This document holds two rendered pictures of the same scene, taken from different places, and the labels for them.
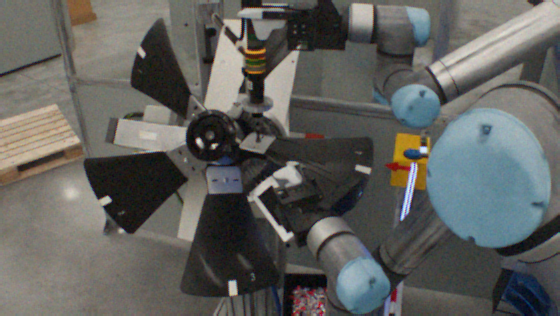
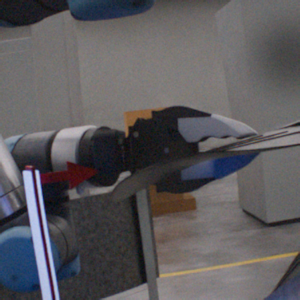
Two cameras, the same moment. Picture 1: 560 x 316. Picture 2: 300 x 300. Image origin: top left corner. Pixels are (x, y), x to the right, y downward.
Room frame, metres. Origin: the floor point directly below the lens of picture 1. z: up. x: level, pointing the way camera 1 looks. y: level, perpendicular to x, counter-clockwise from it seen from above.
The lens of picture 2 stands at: (1.25, -0.58, 1.23)
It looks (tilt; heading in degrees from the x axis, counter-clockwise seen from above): 3 degrees down; 141
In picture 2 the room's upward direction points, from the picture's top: 7 degrees counter-clockwise
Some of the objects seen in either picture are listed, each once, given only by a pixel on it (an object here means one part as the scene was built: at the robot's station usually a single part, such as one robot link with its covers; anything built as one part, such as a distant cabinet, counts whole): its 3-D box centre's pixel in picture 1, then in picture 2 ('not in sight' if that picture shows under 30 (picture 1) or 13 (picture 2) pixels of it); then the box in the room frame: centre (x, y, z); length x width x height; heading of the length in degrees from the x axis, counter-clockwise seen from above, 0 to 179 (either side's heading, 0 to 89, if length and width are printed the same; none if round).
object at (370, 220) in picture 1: (316, 198); not in sight; (1.49, -0.14, 0.50); 2.59 x 0.03 x 0.91; 74
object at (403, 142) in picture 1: (410, 162); not in sight; (0.98, -0.37, 1.02); 0.16 x 0.10 x 0.11; 164
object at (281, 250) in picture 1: (281, 231); not in sight; (1.36, 0.02, 0.42); 0.04 x 0.04 x 0.83; 74
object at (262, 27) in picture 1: (261, 24); not in sight; (0.77, 0.05, 1.46); 0.09 x 0.03 x 0.06; 93
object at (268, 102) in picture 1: (255, 83); not in sight; (0.81, 0.07, 1.33); 0.09 x 0.07 x 0.10; 19
